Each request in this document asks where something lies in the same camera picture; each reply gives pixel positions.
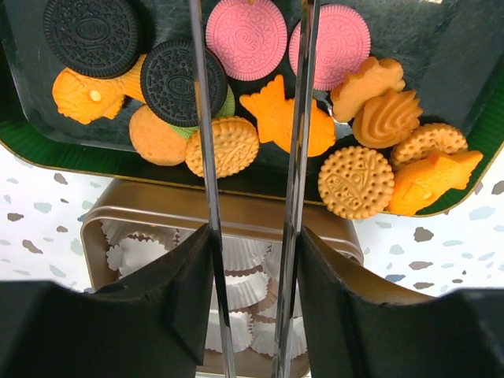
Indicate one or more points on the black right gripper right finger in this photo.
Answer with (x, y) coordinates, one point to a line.
(360, 325)

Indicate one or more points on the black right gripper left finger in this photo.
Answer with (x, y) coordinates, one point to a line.
(151, 323)

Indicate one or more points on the metal tongs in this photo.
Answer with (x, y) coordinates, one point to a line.
(296, 181)

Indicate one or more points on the orange swirl cookie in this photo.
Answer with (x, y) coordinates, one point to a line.
(386, 120)

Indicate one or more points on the black sandwich cookie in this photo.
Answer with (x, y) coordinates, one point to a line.
(99, 39)
(167, 82)

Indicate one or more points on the gold cookie tin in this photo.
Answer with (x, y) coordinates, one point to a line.
(175, 207)

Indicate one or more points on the white paper cupcake liners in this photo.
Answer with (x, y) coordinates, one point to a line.
(251, 270)

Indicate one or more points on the plain orange round cookie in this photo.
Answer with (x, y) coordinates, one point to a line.
(154, 140)

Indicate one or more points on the tan dotted cookie right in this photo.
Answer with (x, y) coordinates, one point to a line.
(356, 182)

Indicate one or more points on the tan dotted cookie behind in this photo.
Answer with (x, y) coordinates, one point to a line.
(425, 139)

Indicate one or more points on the tan dotted round cookie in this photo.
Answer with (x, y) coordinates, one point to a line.
(235, 145)

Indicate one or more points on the dark green tray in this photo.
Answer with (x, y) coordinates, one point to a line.
(451, 53)

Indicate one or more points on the green cookie under black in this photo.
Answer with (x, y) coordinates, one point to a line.
(227, 110)

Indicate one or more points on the orange flower shaped cookie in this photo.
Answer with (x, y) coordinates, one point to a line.
(374, 78)

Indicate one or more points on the pink sandwich cookie left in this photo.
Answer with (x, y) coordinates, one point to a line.
(249, 38)

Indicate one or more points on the pink sandwich cookie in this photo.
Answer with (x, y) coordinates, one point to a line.
(249, 38)
(343, 44)

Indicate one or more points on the pink sandwich cookie right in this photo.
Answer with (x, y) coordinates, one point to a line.
(343, 44)

